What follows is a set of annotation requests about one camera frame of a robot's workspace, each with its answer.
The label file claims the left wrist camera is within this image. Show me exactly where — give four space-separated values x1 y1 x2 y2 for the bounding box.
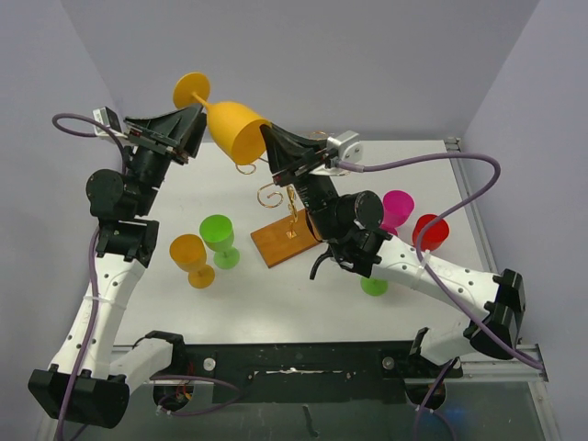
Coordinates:
92 107 123 137

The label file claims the gold wire glass rack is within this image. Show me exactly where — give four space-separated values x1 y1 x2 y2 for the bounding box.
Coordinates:
235 130 333 239

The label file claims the magenta wine glass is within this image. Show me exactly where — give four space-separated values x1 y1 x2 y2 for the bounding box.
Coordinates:
380 190 415 235

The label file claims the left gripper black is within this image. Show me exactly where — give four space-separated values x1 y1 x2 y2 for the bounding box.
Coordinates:
124 104 209 216

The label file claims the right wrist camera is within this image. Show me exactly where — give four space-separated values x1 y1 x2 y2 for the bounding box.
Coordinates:
312 130 363 176

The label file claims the orange wine glass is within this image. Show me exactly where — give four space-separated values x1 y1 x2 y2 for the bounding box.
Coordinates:
173 72 271 165
169 234 215 289

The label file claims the black base frame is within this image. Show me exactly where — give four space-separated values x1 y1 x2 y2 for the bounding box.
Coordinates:
153 341 442 412

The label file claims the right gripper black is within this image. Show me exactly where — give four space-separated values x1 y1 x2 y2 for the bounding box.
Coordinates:
262 123 343 241

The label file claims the wooden rack base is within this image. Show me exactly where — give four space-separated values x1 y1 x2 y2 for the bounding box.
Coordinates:
250 209 321 268

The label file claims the green wine glass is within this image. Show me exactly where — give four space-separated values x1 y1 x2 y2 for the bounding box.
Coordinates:
360 277 389 297
199 214 240 270

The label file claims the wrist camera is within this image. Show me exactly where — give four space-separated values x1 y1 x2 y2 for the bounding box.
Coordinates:
92 107 123 137
312 130 363 176

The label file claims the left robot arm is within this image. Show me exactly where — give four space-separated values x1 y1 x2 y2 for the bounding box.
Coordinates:
28 105 206 438

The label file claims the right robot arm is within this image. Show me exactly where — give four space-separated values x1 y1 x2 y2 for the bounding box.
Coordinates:
260 123 541 376

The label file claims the red wine glass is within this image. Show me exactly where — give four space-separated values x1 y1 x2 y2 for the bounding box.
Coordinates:
412 214 450 252

